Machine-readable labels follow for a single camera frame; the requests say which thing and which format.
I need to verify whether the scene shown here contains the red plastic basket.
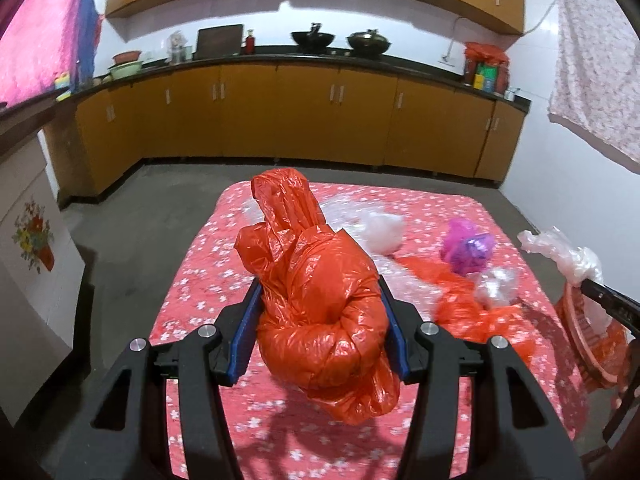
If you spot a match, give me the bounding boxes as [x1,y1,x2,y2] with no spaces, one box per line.
[554,282,628,392]

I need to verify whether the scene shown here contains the white clear plastic bag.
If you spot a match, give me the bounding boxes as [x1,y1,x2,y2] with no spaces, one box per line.
[472,266,520,310]

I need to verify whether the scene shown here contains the orange-red plastic bag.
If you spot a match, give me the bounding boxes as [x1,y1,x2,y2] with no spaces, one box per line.
[234,168,400,425]

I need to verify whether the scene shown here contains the clear bubble wrap sheet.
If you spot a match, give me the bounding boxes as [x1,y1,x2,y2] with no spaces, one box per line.
[244,192,442,321]

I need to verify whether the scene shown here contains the brown lower kitchen cabinets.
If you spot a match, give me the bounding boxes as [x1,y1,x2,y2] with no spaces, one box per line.
[44,53,530,198]

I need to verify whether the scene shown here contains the large orange plastic bag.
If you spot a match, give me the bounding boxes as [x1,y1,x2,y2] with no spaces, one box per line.
[398,256,536,366]

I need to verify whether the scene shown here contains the purple pink plastic bag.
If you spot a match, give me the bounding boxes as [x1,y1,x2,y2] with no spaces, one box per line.
[439,218,496,276]

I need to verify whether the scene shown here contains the white cabinet with flower sticker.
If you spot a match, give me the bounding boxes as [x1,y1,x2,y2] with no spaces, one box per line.
[1,139,85,424]

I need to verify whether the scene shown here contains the pink floral hanging sheet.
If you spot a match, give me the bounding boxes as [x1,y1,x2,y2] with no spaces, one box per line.
[548,0,639,174]

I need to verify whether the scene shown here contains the red bag with groceries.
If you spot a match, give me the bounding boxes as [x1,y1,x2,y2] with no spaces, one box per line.
[463,42,510,96]

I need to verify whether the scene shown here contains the black wok right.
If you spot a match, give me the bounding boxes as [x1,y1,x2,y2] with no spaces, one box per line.
[347,29,390,58]

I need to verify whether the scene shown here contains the black wok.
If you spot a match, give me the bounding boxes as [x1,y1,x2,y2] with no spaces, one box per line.
[347,29,390,58]
[291,23,335,54]

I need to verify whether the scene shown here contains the stacked basins on counter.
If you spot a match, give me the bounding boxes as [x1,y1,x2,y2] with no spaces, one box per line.
[108,50,143,80]

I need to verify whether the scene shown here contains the glass jar on counter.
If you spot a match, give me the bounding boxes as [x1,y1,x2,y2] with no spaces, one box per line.
[167,30,192,64]

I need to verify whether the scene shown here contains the pink hanging cloth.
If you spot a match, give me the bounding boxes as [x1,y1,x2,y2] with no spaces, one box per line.
[1,0,103,106]

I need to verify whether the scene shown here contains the dark cutting board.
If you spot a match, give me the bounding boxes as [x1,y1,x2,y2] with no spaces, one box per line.
[193,24,243,61]

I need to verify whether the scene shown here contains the black wok left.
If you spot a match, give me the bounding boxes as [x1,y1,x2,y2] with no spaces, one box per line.
[291,23,335,54]

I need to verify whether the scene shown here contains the red bottle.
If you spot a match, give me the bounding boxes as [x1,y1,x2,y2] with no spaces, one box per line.
[244,29,255,55]

